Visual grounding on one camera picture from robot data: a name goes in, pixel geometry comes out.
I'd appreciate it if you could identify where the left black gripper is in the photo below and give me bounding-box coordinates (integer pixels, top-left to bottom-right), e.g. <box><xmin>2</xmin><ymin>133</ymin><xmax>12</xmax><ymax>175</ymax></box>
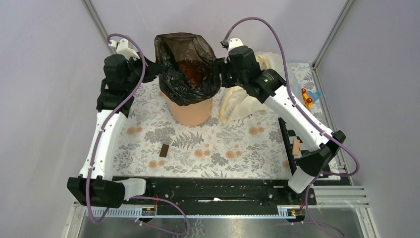
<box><xmin>124</xmin><ymin>51</ymin><xmax>162</xmax><ymax>90</ymax></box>

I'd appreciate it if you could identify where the black trash bag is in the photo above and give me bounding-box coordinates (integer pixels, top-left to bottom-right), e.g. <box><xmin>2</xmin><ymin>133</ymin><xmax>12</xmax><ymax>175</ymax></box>
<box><xmin>154</xmin><ymin>32</ymin><xmax>220</xmax><ymax>106</ymax></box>

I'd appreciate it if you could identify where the translucent white trash bag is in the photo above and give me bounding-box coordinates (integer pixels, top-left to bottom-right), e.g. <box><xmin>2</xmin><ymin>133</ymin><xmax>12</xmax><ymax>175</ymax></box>
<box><xmin>218</xmin><ymin>52</ymin><xmax>285</xmax><ymax>123</ymax></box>

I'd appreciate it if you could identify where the orange plastic trash bin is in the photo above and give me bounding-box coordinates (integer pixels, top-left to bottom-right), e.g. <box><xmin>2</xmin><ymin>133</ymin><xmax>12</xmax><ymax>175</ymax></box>
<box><xmin>165</xmin><ymin>96</ymin><xmax>213</xmax><ymax>126</ymax></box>

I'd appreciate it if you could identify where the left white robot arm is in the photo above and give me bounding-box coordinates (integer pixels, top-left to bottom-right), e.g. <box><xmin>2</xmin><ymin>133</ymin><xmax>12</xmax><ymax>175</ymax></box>
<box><xmin>67</xmin><ymin>54</ymin><xmax>160</xmax><ymax>208</ymax></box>

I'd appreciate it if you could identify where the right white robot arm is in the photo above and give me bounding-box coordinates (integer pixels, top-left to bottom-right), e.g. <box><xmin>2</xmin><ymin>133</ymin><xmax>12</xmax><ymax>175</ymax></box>
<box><xmin>212</xmin><ymin>46</ymin><xmax>346</xmax><ymax>204</ymax></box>

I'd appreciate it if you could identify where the floral patterned table mat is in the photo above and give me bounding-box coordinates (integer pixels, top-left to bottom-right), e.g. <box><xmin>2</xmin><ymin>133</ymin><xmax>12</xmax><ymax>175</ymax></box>
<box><xmin>111</xmin><ymin>61</ymin><xmax>342</xmax><ymax>180</ymax></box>

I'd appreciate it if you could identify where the dark brown wooden block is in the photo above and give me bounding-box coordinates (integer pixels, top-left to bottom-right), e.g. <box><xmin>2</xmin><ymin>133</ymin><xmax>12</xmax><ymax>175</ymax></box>
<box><xmin>159</xmin><ymin>144</ymin><xmax>169</xmax><ymax>158</ymax></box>

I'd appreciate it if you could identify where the red yellow toy vehicle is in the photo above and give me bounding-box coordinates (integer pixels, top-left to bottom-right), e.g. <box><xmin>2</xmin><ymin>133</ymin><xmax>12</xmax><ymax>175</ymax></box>
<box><xmin>301</xmin><ymin>88</ymin><xmax>313</xmax><ymax>110</ymax></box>

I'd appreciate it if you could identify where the black white checkerboard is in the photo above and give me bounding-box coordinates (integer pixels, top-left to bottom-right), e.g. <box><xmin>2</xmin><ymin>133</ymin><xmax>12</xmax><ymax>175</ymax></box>
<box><xmin>278</xmin><ymin>118</ymin><xmax>315</xmax><ymax>175</ymax></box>

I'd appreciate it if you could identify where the blue toy piece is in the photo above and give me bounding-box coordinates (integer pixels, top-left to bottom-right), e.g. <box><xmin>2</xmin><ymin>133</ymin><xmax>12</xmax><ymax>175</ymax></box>
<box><xmin>308</xmin><ymin>91</ymin><xmax>322</xmax><ymax>103</ymax></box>

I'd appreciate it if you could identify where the light wooden block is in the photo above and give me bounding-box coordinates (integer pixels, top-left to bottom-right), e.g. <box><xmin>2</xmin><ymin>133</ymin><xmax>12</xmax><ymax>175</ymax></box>
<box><xmin>292</xmin><ymin>139</ymin><xmax>300</xmax><ymax>156</ymax></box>

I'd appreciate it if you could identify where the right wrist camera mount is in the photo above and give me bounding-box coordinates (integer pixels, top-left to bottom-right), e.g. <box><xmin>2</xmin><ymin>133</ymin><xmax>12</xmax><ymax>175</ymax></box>
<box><xmin>220</xmin><ymin>38</ymin><xmax>244</xmax><ymax>52</ymax></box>

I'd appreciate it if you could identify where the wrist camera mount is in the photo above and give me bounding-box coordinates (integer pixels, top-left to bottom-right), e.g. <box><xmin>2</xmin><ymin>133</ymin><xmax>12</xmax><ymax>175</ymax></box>
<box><xmin>108</xmin><ymin>39</ymin><xmax>140</xmax><ymax>60</ymax></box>
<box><xmin>220</xmin><ymin>38</ymin><xmax>244</xmax><ymax>52</ymax></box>

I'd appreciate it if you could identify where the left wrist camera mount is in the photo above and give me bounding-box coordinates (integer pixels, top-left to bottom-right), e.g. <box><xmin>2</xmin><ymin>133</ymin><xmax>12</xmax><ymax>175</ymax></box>
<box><xmin>108</xmin><ymin>39</ymin><xmax>140</xmax><ymax>60</ymax></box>

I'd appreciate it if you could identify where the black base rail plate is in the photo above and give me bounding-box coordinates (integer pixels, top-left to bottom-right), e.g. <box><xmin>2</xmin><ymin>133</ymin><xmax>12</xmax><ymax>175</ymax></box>
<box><xmin>126</xmin><ymin>177</ymin><xmax>305</xmax><ymax>209</ymax></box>

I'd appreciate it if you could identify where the slotted metal cable duct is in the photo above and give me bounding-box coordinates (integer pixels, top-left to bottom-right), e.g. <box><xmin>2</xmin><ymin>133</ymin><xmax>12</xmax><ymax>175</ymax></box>
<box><xmin>105</xmin><ymin>205</ymin><xmax>296</xmax><ymax>219</ymax></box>

